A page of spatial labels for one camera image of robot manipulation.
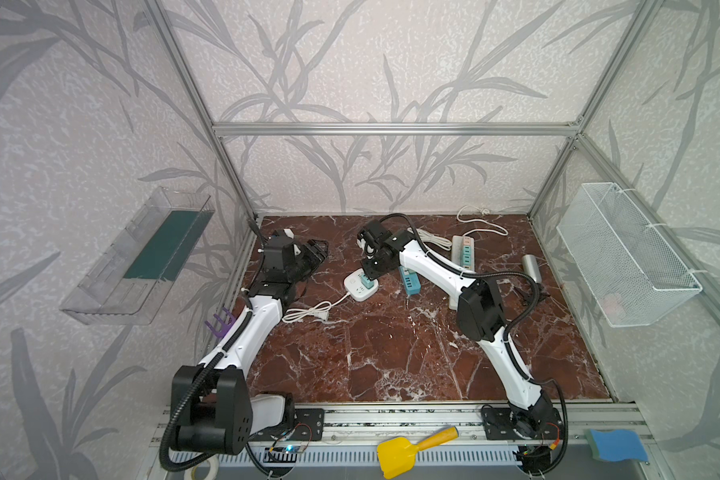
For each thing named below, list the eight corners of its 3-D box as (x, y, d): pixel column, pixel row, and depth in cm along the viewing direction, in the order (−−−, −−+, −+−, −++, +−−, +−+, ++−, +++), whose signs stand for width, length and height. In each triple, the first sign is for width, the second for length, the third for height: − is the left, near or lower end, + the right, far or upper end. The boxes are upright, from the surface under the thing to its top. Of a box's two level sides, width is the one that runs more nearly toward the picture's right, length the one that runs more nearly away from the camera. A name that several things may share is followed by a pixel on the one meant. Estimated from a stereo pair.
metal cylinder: (524, 284, 103) (528, 279, 100) (520, 259, 110) (523, 253, 107) (538, 286, 102) (542, 281, 99) (532, 260, 109) (536, 254, 106)
